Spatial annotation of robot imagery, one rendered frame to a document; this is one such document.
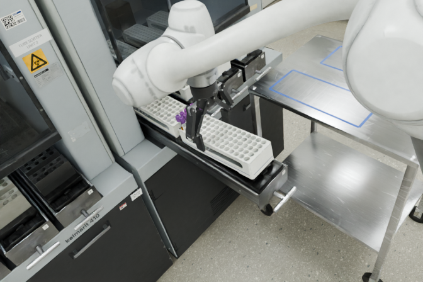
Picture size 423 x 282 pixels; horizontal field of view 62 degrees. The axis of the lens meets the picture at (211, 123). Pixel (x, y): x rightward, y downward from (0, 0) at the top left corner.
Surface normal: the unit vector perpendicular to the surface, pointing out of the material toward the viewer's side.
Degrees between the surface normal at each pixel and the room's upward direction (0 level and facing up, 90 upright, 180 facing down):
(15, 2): 90
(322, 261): 0
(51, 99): 90
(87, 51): 90
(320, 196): 0
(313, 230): 0
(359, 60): 85
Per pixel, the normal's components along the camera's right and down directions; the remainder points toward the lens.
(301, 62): -0.15, -0.73
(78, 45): 0.72, 0.38
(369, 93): -0.63, 0.48
